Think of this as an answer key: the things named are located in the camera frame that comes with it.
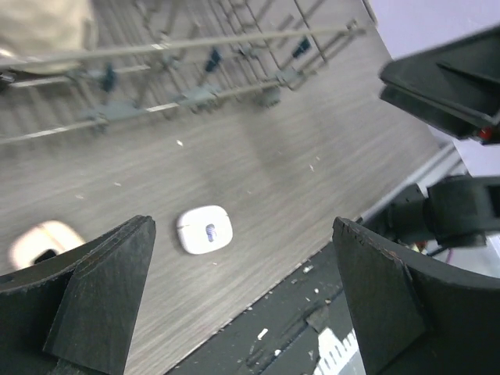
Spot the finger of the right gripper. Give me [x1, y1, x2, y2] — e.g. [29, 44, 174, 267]
[379, 26, 499, 141]

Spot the white charging case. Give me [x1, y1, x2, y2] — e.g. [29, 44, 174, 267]
[176, 205, 234, 255]

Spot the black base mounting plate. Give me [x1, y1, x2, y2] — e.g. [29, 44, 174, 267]
[169, 244, 352, 374]

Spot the white slotted cable duct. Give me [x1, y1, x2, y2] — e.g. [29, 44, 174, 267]
[312, 327, 359, 375]

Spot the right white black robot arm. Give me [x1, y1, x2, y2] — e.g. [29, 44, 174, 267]
[362, 26, 499, 248]

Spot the cream white mug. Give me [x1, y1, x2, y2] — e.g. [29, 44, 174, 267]
[1, 0, 98, 75]

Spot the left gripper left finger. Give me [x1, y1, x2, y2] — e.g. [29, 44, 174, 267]
[1, 215, 156, 374]

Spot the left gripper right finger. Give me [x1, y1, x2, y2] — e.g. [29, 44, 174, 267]
[333, 217, 499, 374]

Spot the grey wire dish rack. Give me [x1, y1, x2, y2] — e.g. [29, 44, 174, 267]
[1, 1, 377, 145]

